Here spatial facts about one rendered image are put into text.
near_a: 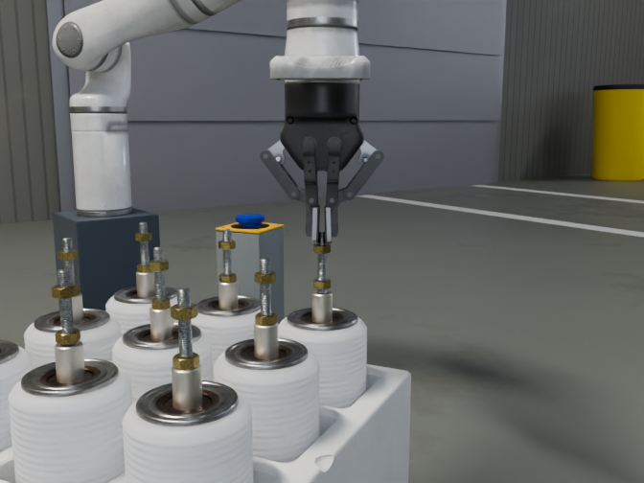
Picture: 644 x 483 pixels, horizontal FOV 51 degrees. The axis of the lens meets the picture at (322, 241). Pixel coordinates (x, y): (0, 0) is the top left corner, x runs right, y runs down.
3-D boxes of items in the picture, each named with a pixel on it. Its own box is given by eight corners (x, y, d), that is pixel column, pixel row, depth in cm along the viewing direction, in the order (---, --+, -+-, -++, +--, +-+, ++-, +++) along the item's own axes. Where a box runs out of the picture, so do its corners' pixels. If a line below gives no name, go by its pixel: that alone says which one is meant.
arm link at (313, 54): (268, 80, 60) (267, 8, 59) (280, 85, 71) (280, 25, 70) (370, 80, 59) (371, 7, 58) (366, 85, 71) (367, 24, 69)
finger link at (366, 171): (378, 148, 67) (336, 190, 68) (391, 160, 67) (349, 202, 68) (377, 147, 69) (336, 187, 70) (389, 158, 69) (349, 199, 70)
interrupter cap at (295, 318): (371, 320, 72) (371, 314, 72) (328, 338, 66) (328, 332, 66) (316, 309, 77) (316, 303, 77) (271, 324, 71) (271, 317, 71)
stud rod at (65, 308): (60, 360, 55) (54, 270, 54) (70, 356, 56) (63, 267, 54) (69, 362, 54) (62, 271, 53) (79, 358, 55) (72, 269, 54)
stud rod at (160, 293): (154, 324, 65) (150, 248, 64) (159, 321, 66) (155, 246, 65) (164, 325, 65) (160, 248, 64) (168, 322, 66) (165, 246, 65)
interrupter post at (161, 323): (145, 342, 65) (144, 310, 64) (156, 334, 67) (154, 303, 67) (169, 344, 65) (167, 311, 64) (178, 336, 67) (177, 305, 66)
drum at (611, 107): (607, 175, 552) (613, 87, 539) (660, 179, 517) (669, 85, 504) (575, 178, 525) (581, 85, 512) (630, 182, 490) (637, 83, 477)
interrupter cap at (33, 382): (131, 385, 55) (131, 378, 54) (34, 408, 50) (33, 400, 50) (102, 358, 61) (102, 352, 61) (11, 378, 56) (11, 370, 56)
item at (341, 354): (381, 472, 75) (384, 317, 72) (330, 511, 68) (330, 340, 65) (315, 447, 81) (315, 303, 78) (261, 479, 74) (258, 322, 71)
